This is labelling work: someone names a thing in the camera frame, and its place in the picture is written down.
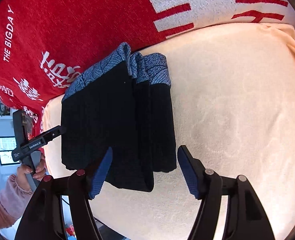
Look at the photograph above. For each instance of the dark framed window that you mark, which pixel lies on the dark framed window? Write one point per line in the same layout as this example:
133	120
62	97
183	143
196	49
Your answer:
7	145

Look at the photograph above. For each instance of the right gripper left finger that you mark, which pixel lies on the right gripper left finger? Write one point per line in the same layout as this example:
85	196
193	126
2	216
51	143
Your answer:
43	216

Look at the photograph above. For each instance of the person's left hand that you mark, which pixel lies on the person's left hand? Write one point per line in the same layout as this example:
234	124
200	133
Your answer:
26	176

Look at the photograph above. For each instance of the black pants blue patterned trim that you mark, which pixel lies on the black pants blue patterned trim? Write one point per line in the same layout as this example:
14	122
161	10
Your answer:
122	103

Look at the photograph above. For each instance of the red blanket white lettering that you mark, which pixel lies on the red blanket white lettering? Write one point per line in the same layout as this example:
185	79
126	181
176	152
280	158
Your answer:
46	44

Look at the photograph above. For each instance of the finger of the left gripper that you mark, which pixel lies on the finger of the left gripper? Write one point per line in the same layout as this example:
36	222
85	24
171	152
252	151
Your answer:
53	133

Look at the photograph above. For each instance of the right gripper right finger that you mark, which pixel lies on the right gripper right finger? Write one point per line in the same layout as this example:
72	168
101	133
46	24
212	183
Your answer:
231	199

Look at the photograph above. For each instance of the pink sleeved left forearm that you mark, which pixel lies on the pink sleeved left forearm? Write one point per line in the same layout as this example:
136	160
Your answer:
14	198

